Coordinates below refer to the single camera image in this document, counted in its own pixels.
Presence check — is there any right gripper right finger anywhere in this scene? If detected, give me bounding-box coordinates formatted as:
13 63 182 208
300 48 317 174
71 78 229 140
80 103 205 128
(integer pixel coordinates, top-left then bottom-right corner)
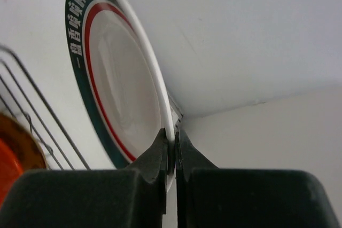
175 131 340 227

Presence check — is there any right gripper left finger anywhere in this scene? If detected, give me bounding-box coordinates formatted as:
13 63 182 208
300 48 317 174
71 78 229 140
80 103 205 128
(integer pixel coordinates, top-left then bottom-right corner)
1 129 167 227

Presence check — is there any yellow brown patterned plate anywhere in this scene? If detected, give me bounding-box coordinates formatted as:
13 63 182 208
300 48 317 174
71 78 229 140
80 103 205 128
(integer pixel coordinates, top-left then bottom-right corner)
1 113 48 171

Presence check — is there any white green-rimmed plate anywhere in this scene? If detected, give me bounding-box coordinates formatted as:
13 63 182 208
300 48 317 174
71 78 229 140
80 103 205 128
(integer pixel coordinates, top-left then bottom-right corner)
64 0 177 193

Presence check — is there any orange plastic plate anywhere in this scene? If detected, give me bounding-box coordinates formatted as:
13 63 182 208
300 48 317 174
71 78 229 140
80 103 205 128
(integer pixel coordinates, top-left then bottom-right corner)
0 139 24 205

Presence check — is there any metal wire dish rack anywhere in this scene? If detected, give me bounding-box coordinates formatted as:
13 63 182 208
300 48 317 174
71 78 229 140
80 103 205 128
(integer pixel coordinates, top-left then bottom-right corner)
1 45 90 170

